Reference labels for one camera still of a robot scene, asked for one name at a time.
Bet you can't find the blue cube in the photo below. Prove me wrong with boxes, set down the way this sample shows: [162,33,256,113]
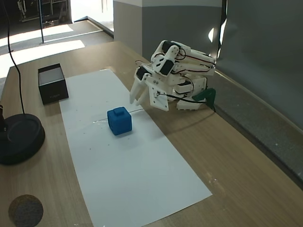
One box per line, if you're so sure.
[107,106,133,136]

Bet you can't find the dark brown open box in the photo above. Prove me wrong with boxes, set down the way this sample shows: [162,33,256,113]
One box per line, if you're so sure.
[37,62,70,105]

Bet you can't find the green table clamp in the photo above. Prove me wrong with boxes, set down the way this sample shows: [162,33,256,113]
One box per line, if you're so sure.
[192,87,217,109]

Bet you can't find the white paper sheet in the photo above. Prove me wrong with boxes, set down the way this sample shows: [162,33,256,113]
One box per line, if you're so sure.
[58,68,213,227]

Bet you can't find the metal pole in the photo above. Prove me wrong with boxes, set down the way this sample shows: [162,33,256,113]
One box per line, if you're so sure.
[38,0,46,44]

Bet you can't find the black round stand base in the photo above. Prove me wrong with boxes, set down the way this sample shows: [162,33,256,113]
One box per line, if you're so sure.
[0,113,46,166]

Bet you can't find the dark round coaster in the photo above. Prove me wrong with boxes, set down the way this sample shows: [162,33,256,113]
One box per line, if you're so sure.
[8,194,44,227]

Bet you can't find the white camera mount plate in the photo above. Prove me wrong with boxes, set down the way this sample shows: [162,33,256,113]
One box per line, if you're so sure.
[146,75,170,112]

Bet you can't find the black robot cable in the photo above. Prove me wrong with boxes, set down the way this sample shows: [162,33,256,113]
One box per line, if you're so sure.
[155,92,216,112]

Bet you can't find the black stand cable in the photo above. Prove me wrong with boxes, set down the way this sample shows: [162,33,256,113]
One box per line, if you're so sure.
[1,0,26,115]

